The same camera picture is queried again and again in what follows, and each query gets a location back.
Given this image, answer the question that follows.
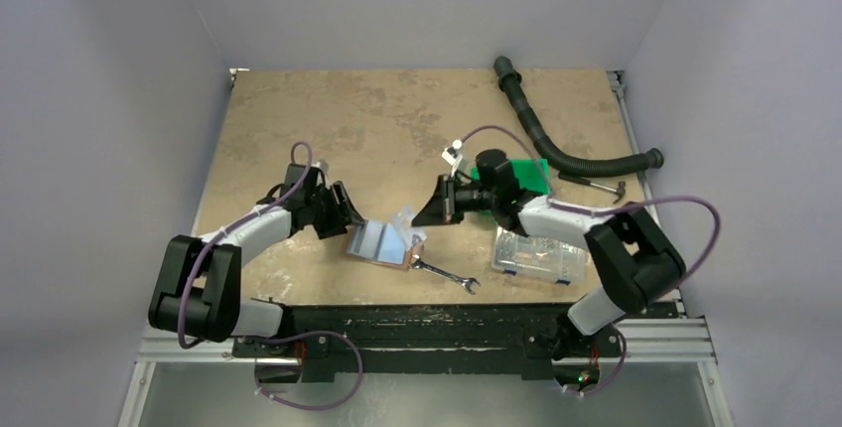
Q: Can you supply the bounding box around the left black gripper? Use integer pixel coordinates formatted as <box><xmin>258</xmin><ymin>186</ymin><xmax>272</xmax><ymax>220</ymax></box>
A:
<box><xmin>305</xmin><ymin>182</ymin><xmax>362</xmax><ymax>239</ymax></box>

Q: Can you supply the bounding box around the brown leather card holder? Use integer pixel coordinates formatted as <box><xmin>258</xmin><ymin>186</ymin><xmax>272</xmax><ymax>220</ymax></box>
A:
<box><xmin>345</xmin><ymin>206</ymin><xmax>427</xmax><ymax>269</ymax></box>

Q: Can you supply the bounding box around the green plastic bin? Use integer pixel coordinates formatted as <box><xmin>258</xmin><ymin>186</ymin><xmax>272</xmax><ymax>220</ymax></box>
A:
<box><xmin>464</xmin><ymin>151</ymin><xmax>550</xmax><ymax>214</ymax></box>

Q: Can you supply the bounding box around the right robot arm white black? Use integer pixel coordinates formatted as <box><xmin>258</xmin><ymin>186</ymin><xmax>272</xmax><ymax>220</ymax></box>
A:
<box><xmin>411</xmin><ymin>149</ymin><xmax>687</xmax><ymax>360</ymax></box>

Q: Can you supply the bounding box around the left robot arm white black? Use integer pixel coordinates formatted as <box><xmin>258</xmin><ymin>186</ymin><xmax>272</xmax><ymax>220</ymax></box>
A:
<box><xmin>148</xmin><ymin>163</ymin><xmax>363</xmax><ymax>356</ymax></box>

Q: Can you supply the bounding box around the silver open-end wrench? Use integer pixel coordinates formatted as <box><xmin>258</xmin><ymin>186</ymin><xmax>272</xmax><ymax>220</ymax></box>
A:
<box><xmin>409</xmin><ymin>256</ymin><xmax>481</xmax><ymax>295</ymax></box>

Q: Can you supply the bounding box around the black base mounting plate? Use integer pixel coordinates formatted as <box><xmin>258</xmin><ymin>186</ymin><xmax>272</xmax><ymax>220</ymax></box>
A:
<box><xmin>229</xmin><ymin>304</ymin><xmax>679</xmax><ymax>386</ymax></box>

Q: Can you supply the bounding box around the clear plastic screw box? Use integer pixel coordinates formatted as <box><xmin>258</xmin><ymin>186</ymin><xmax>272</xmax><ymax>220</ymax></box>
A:
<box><xmin>491</xmin><ymin>227</ymin><xmax>588</xmax><ymax>285</ymax></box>

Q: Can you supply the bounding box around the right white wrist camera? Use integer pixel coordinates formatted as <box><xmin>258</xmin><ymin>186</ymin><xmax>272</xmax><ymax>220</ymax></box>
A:
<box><xmin>441</xmin><ymin>139</ymin><xmax>465</xmax><ymax>174</ymax></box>

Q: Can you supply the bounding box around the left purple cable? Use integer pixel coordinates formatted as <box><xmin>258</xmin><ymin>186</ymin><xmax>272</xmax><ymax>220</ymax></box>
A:
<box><xmin>177</xmin><ymin>141</ymin><xmax>365</xmax><ymax>412</ymax></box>

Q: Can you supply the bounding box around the black corrugated hose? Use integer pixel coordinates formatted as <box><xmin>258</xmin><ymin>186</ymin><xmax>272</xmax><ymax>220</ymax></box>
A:
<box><xmin>492</xmin><ymin>55</ymin><xmax>665</xmax><ymax>178</ymax></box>

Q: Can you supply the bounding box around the small hammer black handle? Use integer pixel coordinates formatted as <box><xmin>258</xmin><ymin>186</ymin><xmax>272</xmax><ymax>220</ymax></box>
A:
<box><xmin>558</xmin><ymin>172</ymin><xmax>627</xmax><ymax>204</ymax></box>

